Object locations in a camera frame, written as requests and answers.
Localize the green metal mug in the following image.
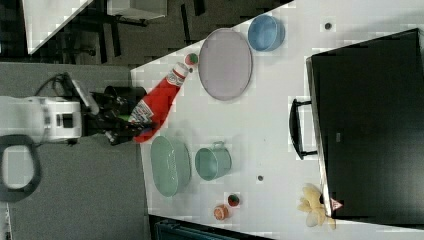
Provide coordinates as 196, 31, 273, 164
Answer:
195, 141, 232, 181

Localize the blue bowl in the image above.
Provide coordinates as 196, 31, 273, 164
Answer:
248, 15, 285, 52

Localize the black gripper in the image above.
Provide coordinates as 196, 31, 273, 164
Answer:
82, 86, 157, 146

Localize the red toy strawberry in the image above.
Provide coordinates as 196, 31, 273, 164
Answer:
227, 194, 240, 207

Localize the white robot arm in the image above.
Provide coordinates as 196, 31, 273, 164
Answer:
1, 87, 156, 202

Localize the red ketchup bottle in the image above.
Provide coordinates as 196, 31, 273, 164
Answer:
129, 62, 189, 143

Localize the black toaster oven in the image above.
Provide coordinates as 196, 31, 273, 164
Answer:
306, 29, 424, 229

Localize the red toy tomato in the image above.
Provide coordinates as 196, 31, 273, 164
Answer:
185, 53, 198, 66

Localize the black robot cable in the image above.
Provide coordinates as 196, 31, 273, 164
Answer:
34, 72, 81, 98

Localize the lilac round plate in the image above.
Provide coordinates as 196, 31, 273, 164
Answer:
198, 28, 253, 101

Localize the orange slice toy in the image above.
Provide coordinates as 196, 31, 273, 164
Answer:
213, 204, 229, 221

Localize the green oval colander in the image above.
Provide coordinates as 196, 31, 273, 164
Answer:
150, 136, 191, 197

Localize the peeled toy banana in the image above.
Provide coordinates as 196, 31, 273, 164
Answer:
297, 186, 336, 230

